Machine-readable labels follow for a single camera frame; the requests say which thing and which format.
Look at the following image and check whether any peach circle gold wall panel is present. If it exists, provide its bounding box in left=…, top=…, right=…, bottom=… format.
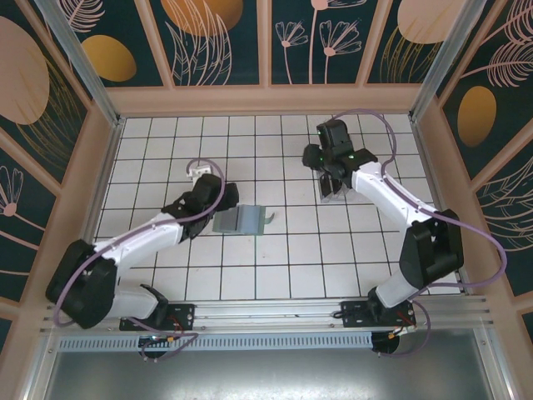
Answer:
left=365, top=0, right=459, bottom=84

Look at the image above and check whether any pink flowers wall panel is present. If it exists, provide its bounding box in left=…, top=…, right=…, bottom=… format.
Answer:
left=271, top=0, right=361, bottom=85

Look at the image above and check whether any large peach oval wall panel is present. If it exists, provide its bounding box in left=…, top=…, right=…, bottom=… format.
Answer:
left=0, top=0, right=92, bottom=184

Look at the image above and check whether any pink flower outline wall panel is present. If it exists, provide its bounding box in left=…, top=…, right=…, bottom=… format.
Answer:
left=0, top=145, right=57, bottom=301

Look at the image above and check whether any grey metal sheet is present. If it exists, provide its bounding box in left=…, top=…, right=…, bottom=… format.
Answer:
left=22, top=328, right=511, bottom=400

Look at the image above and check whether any orange oval feather wall panel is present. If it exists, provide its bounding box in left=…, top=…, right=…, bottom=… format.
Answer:
left=440, top=0, right=533, bottom=181

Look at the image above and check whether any grey slotted cable duct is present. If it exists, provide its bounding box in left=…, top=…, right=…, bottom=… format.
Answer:
left=57, top=332, right=375, bottom=352

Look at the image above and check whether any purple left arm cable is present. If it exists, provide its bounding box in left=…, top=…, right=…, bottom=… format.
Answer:
left=52, top=157, right=229, bottom=363

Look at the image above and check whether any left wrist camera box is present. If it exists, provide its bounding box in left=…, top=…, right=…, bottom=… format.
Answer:
left=185, top=165, right=228, bottom=202

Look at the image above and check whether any orange circle leaves wall panel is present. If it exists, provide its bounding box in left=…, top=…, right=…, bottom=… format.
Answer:
left=148, top=0, right=267, bottom=88

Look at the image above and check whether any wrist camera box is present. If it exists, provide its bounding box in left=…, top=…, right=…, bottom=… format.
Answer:
left=315, top=118, right=355, bottom=153
left=185, top=165, right=228, bottom=202

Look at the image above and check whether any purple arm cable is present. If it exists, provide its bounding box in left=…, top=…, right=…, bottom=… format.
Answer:
left=331, top=108, right=508, bottom=359
left=52, top=157, right=229, bottom=363

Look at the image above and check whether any aluminium corner post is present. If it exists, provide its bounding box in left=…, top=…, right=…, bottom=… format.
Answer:
left=407, top=0, right=484, bottom=123
left=32, top=0, right=126, bottom=128

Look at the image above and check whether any grey green card holder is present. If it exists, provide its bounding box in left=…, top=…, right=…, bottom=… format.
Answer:
left=212, top=203, right=276, bottom=238

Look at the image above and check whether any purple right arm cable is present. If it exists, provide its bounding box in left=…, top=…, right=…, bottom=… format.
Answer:
left=331, top=108, right=508, bottom=359

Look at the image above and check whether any pink leaves wall panel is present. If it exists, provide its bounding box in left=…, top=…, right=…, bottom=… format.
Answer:
left=476, top=137, right=533, bottom=298

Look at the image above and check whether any clear acrylic card stand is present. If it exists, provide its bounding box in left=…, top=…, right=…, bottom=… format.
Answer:
left=316, top=164, right=357, bottom=205

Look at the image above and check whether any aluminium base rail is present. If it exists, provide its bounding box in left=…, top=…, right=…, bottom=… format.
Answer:
left=39, top=294, right=495, bottom=334

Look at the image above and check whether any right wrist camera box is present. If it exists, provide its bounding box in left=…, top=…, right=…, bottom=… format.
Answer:
left=315, top=118, right=355, bottom=153

